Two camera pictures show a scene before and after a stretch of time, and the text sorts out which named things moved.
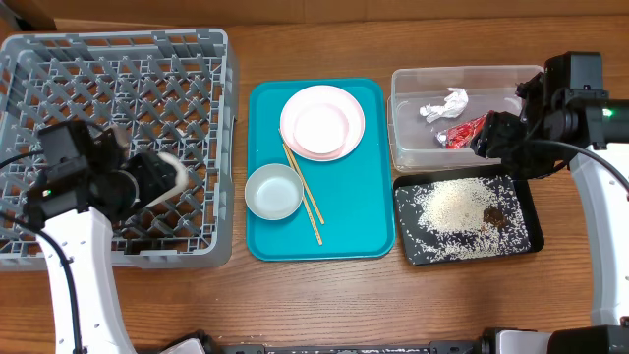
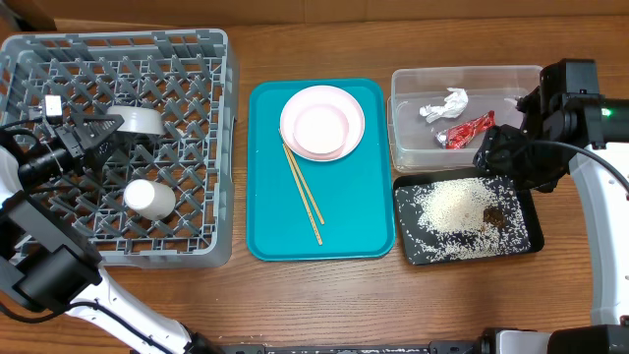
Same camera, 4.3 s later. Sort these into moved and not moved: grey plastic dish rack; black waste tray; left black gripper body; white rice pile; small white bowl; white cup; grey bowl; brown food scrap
Moved: grey bowl; white cup; left black gripper body
Not moved: brown food scrap; small white bowl; black waste tray; white rice pile; grey plastic dish rack
